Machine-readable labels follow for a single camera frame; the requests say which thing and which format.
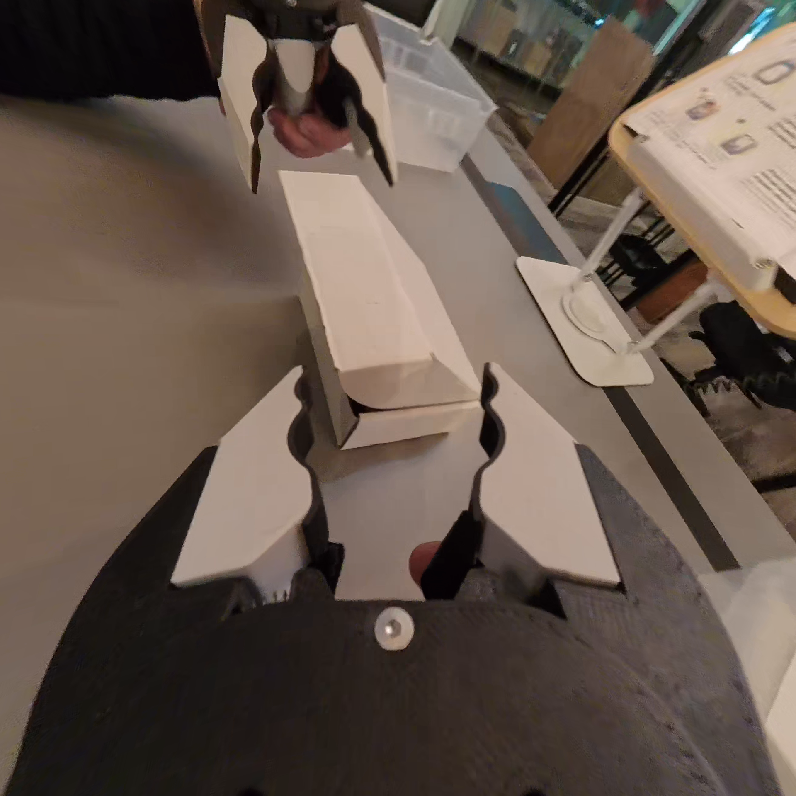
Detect translucent plastic container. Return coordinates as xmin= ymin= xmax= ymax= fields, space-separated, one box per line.
xmin=696 ymin=556 xmax=796 ymax=766

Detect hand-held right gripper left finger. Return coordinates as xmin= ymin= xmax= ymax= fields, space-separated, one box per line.
xmin=171 ymin=366 xmax=346 ymax=592

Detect brown wooden panel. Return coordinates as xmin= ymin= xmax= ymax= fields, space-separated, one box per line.
xmin=529 ymin=19 xmax=654 ymax=206

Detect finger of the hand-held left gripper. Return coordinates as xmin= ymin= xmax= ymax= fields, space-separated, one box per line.
xmin=218 ymin=14 xmax=277 ymax=195
xmin=323 ymin=22 xmax=400 ymax=187

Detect white cardboard box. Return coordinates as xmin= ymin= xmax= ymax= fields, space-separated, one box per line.
xmin=278 ymin=169 xmax=483 ymax=450

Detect black office chair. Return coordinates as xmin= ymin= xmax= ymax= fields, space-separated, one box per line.
xmin=684 ymin=301 xmax=796 ymax=411

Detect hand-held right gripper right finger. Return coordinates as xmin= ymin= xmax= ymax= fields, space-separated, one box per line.
xmin=422 ymin=362 xmax=624 ymax=601

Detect black coiled cable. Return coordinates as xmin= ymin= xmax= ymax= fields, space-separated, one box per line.
xmin=684 ymin=367 xmax=767 ymax=400

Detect clear plastic bin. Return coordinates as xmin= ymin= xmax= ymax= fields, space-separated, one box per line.
xmin=364 ymin=3 xmax=498 ymax=174

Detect white printed instruction panel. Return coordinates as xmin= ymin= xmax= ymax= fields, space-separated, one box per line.
xmin=625 ymin=25 xmax=796 ymax=293

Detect person's left hand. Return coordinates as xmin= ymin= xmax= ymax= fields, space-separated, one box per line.
xmin=267 ymin=107 xmax=353 ymax=159

